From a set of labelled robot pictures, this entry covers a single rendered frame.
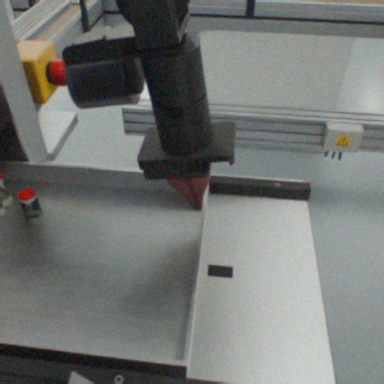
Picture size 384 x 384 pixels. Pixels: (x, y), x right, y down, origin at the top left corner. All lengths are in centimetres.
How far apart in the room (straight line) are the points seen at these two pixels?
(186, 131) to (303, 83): 165
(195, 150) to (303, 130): 106
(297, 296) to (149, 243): 18
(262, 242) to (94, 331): 22
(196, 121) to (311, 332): 24
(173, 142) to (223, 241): 16
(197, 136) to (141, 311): 19
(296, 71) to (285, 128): 60
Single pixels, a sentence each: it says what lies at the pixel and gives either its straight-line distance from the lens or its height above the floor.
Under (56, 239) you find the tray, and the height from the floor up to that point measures 88.
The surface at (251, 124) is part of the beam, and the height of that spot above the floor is 51.
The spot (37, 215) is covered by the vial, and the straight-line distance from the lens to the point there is 53.
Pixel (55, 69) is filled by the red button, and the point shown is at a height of 101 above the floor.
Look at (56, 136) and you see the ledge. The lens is 70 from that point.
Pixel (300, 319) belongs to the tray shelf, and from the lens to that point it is 44.
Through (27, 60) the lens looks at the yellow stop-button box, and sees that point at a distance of 61.
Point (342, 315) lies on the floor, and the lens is 155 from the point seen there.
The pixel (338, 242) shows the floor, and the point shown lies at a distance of 176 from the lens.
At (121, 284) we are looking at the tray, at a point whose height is 88.
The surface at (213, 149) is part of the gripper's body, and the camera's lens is 40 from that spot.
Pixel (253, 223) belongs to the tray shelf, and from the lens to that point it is 51.
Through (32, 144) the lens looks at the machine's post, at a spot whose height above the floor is 93.
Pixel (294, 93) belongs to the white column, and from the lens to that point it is 202.
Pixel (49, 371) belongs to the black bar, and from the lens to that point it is 40.
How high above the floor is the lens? 125
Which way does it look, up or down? 42 degrees down
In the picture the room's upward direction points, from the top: straight up
